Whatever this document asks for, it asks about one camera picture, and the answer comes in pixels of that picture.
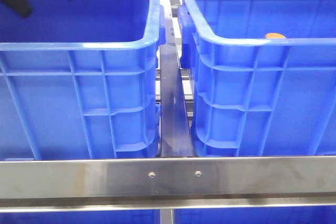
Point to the yellow push button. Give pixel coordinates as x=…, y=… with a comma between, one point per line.
x=274, y=36

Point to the large blue bin left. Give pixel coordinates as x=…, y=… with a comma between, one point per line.
x=78, y=80

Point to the large blue bin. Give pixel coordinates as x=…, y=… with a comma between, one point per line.
x=78, y=80
x=255, y=96

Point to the steel centre divider bar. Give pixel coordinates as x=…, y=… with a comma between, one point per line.
x=176, y=139

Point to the large blue bin right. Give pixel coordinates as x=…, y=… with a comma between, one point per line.
x=255, y=96

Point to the blue lower bin left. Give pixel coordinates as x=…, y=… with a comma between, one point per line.
x=118, y=216

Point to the blue lower bin right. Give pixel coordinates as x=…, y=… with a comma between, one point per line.
x=264, y=215

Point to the steel front shelf rail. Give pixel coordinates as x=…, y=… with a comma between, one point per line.
x=163, y=183

